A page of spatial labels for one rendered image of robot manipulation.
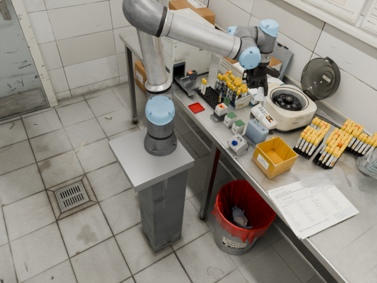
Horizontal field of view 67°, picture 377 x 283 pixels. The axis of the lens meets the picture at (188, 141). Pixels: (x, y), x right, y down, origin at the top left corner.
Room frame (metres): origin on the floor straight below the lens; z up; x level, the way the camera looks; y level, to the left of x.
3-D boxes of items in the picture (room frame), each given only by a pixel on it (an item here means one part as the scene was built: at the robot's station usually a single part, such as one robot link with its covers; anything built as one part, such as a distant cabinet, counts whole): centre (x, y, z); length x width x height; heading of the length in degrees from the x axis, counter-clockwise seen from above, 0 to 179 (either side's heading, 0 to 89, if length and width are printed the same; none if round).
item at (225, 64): (1.54, -0.32, 0.95); 0.29 x 0.25 x 0.15; 126
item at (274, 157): (0.86, -0.39, 0.93); 0.13 x 0.13 x 0.10; 33
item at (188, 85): (1.39, 0.05, 0.92); 0.21 x 0.07 x 0.05; 36
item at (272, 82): (1.37, -0.41, 0.92); 0.24 x 0.12 x 0.10; 126
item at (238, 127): (1.05, -0.24, 0.91); 0.05 x 0.04 x 0.07; 126
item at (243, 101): (1.34, -0.22, 0.91); 0.20 x 0.10 x 0.07; 36
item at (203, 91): (1.30, -0.11, 0.93); 0.17 x 0.09 x 0.11; 36
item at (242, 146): (0.94, -0.25, 0.92); 0.13 x 0.07 x 0.08; 126
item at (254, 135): (1.01, -0.32, 0.93); 0.10 x 0.07 x 0.10; 38
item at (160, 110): (0.90, 0.13, 1.08); 0.13 x 0.12 x 0.14; 7
